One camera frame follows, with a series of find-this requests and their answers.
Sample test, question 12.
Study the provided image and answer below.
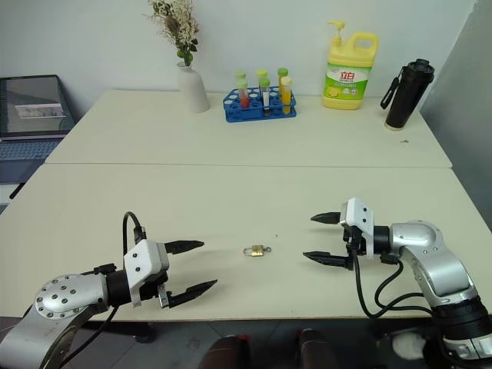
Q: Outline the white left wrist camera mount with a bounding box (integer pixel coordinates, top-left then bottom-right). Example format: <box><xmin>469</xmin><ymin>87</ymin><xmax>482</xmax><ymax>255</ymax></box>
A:
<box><xmin>122</xmin><ymin>240</ymin><xmax>171</xmax><ymax>309</ymax></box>

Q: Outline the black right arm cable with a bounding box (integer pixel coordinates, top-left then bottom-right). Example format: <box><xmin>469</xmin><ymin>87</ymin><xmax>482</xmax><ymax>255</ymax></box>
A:
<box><xmin>352</xmin><ymin>251</ymin><xmax>437</xmax><ymax>319</ymax></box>

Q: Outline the green cap red liquid tube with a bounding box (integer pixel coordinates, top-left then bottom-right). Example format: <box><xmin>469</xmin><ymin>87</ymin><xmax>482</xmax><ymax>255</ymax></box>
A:
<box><xmin>235</xmin><ymin>78</ymin><xmax>251</xmax><ymax>111</ymax></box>

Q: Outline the grey laptop computer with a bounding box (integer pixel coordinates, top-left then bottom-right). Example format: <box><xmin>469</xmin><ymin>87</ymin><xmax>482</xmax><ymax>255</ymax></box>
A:
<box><xmin>0</xmin><ymin>74</ymin><xmax>77</xmax><ymax>184</ymax></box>

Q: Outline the dark rounded shape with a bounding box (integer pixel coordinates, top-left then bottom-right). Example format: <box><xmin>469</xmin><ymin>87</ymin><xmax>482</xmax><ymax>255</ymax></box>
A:
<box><xmin>199</xmin><ymin>334</ymin><xmax>251</xmax><ymax>369</ymax></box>
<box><xmin>296</xmin><ymin>327</ymin><xmax>340</xmax><ymax>369</ymax></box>

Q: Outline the blue test tube rack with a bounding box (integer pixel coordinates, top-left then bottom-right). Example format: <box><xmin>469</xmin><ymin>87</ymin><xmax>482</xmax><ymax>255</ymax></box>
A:
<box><xmin>222</xmin><ymin>85</ymin><xmax>299</xmax><ymax>124</ymax></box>

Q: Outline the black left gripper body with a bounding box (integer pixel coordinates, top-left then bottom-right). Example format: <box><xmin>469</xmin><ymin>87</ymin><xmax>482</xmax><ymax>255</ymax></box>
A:
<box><xmin>138</xmin><ymin>270</ymin><xmax>172</xmax><ymax>309</ymax></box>

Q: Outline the black tumbler with strap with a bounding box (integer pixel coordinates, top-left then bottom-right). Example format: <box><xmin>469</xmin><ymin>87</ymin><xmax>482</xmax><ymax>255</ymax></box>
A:
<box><xmin>380</xmin><ymin>58</ymin><xmax>437</xmax><ymax>132</ymax></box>

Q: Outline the white ceramic vase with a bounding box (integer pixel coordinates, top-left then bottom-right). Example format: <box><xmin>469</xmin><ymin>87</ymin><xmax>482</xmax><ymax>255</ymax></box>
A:
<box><xmin>176</xmin><ymin>61</ymin><xmax>211</xmax><ymax>114</ymax></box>

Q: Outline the dried flower bunch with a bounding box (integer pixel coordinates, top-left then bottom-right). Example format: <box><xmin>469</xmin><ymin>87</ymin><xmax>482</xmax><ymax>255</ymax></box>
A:
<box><xmin>147</xmin><ymin>0</ymin><xmax>201</xmax><ymax>68</ymax></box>

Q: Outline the yellow dish soap pump bottle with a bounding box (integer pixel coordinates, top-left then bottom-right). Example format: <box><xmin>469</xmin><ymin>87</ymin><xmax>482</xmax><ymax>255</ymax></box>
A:
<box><xmin>321</xmin><ymin>19</ymin><xmax>381</xmax><ymax>111</ymax></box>

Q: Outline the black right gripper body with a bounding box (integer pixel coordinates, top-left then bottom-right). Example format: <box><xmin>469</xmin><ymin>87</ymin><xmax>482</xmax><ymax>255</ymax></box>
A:
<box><xmin>342</xmin><ymin>224</ymin><xmax>366</xmax><ymax>271</ymax></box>

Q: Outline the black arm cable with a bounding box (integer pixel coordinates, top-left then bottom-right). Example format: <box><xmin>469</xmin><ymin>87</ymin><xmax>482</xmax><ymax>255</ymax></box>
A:
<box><xmin>57</xmin><ymin>211</ymin><xmax>148</xmax><ymax>369</ymax></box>
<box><xmin>352</xmin><ymin>251</ymin><xmax>437</xmax><ymax>319</ymax></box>

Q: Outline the yellow cap orange liquid tube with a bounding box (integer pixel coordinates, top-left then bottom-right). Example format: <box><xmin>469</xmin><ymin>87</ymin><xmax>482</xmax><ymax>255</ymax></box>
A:
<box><xmin>280</xmin><ymin>75</ymin><xmax>294</xmax><ymax>116</ymax></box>

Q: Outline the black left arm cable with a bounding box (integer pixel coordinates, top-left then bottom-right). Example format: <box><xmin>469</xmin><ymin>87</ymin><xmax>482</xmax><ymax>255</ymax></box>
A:
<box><xmin>57</xmin><ymin>211</ymin><xmax>148</xmax><ymax>369</ymax></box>

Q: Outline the green cap clear tube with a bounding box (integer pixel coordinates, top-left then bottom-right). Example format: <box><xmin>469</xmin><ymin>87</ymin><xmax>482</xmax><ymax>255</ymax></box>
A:
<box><xmin>258</xmin><ymin>77</ymin><xmax>272</xmax><ymax>117</ymax></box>

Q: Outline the white fuzzy round object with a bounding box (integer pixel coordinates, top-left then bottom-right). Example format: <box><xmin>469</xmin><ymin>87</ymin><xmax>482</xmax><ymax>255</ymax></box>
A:
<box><xmin>391</xmin><ymin>331</ymin><xmax>427</xmax><ymax>361</ymax></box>

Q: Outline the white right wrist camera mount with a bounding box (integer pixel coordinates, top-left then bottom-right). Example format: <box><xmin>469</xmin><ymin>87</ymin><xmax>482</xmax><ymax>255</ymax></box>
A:
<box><xmin>339</xmin><ymin>197</ymin><xmax>376</xmax><ymax>258</ymax></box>

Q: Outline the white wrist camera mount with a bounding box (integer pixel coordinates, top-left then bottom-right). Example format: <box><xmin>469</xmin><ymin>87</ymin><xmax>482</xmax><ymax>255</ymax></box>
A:
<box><xmin>339</xmin><ymin>197</ymin><xmax>376</xmax><ymax>258</ymax></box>
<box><xmin>122</xmin><ymin>240</ymin><xmax>171</xmax><ymax>309</ymax></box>

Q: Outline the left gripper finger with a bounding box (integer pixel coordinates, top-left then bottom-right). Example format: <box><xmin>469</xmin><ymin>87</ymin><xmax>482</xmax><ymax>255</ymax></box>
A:
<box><xmin>165</xmin><ymin>240</ymin><xmax>205</xmax><ymax>256</ymax></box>
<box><xmin>169</xmin><ymin>279</ymin><xmax>219</xmax><ymax>309</ymax></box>

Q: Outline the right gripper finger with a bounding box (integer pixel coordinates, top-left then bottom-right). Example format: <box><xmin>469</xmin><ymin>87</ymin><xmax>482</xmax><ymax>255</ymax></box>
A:
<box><xmin>310</xmin><ymin>211</ymin><xmax>342</xmax><ymax>226</ymax></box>
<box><xmin>302</xmin><ymin>250</ymin><xmax>352</xmax><ymax>270</ymax></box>

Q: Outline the green cap yellow liquid tube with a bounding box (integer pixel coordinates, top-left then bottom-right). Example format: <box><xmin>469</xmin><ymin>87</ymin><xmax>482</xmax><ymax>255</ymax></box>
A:
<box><xmin>277</xmin><ymin>67</ymin><xmax>290</xmax><ymax>95</ymax></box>

